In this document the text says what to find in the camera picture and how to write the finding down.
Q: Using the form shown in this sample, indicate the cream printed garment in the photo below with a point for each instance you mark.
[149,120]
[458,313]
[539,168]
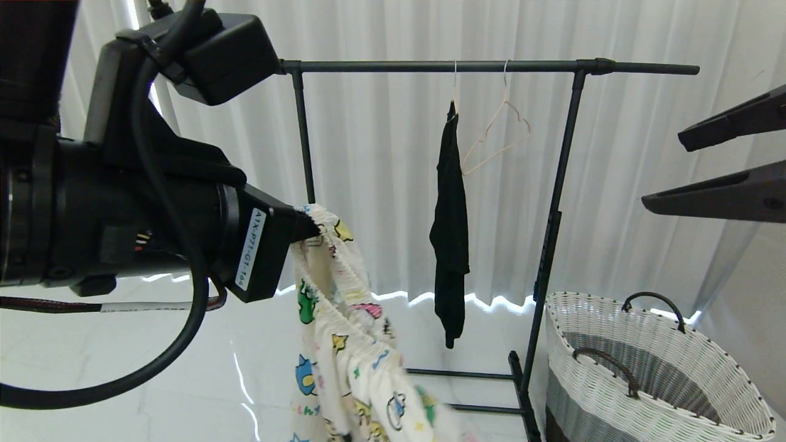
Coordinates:
[344,344]

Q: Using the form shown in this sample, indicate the white curtain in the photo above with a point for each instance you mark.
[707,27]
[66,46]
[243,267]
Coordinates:
[381,153]

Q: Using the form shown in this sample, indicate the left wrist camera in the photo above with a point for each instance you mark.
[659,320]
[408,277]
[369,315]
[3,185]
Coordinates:
[227,55]

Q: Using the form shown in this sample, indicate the black clothes rack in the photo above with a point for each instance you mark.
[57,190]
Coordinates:
[399,65]

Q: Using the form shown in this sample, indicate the white laundry basket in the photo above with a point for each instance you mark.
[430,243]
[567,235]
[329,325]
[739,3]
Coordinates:
[583,319]

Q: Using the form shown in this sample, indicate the black garment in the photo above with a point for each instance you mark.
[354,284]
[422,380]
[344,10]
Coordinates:
[451,233]

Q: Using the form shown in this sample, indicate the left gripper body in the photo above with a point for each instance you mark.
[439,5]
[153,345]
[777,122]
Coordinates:
[123,227]

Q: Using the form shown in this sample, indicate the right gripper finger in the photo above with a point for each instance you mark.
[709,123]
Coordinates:
[737,196]
[749,116]

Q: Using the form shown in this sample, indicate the pink clothes hanger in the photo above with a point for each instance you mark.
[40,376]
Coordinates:
[455,80]
[497,155]

